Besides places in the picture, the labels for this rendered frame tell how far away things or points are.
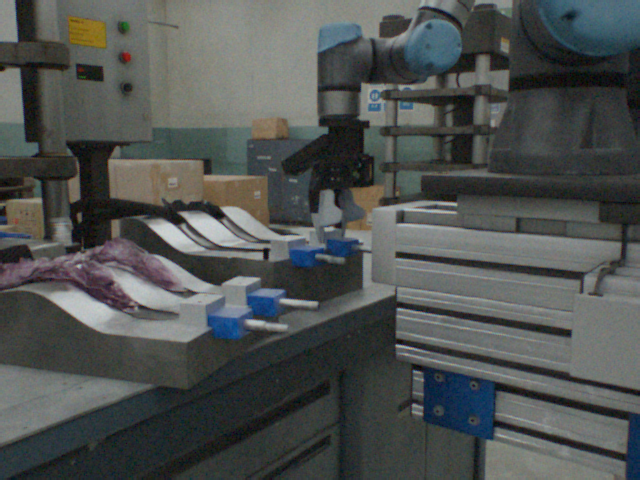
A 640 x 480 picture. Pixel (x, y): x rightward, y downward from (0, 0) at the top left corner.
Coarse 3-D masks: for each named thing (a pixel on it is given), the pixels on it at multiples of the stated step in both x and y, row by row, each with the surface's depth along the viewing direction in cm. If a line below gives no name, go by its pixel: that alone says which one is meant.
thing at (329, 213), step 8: (320, 192) 109; (328, 192) 109; (320, 200) 109; (328, 200) 108; (320, 208) 109; (328, 208) 108; (336, 208) 107; (312, 216) 109; (320, 216) 109; (328, 216) 108; (336, 216) 107; (320, 224) 109; (328, 224) 108; (320, 232) 110; (320, 240) 110
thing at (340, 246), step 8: (312, 232) 112; (328, 232) 111; (336, 232) 113; (312, 240) 112; (328, 240) 111; (336, 240) 110; (344, 240) 110; (352, 240) 110; (336, 248) 110; (344, 248) 109; (352, 248) 110; (360, 248) 109; (368, 248) 108; (344, 256) 109
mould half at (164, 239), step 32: (128, 224) 118; (160, 224) 117; (192, 224) 122; (256, 224) 132; (192, 256) 109; (224, 256) 105; (256, 256) 103; (352, 256) 116; (288, 288) 102; (320, 288) 109; (352, 288) 117
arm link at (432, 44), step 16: (432, 0) 95; (448, 0) 94; (464, 0) 95; (416, 16) 96; (432, 16) 94; (448, 16) 94; (464, 16) 96; (416, 32) 93; (432, 32) 92; (448, 32) 93; (400, 48) 98; (416, 48) 92; (432, 48) 92; (448, 48) 93; (400, 64) 99; (416, 64) 94; (432, 64) 93; (448, 64) 93
